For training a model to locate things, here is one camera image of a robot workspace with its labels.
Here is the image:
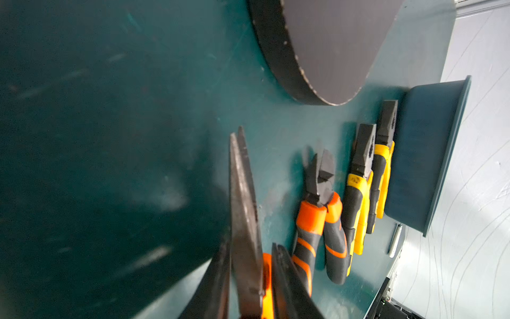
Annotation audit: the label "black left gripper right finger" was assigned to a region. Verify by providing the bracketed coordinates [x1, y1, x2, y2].
[271, 243, 324, 319]

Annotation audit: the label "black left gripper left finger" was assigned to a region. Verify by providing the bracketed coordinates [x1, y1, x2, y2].
[179, 239, 231, 318]

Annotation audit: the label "orange long nose pliers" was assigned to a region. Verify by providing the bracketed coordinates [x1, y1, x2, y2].
[229, 126, 274, 318]

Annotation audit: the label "orange black pliers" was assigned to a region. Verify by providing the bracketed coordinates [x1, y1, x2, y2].
[292, 150, 348, 295]

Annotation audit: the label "small yellow black pliers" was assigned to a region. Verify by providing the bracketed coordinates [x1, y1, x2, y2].
[341, 123, 377, 275]

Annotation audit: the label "large yellow black pliers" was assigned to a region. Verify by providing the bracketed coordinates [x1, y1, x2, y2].
[367, 100, 398, 234]

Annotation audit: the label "teal plastic storage box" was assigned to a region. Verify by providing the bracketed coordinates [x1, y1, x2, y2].
[385, 76, 471, 236]

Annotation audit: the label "dark oval stand base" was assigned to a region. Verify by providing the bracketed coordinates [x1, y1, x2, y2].
[248, 0, 403, 106]

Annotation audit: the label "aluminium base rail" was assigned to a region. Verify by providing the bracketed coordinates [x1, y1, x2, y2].
[365, 239, 424, 319]

